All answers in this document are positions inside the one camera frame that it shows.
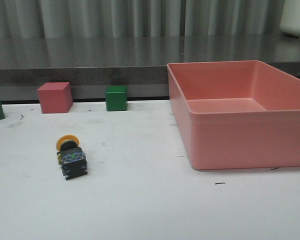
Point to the yellow mushroom push button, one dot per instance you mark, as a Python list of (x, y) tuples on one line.
[(71, 157)]

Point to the green cube block centre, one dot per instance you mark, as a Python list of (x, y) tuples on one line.
[(116, 98)]

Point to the pink plastic bin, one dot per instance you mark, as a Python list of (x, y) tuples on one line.
[(236, 114)]

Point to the pink cube block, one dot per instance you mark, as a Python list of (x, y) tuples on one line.
[(55, 97)]

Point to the dark grey counter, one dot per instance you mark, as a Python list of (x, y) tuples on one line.
[(139, 63)]

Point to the grey curtain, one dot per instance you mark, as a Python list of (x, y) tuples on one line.
[(50, 19)]

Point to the white appliance in background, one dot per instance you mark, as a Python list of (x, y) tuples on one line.
[(290, 18)]

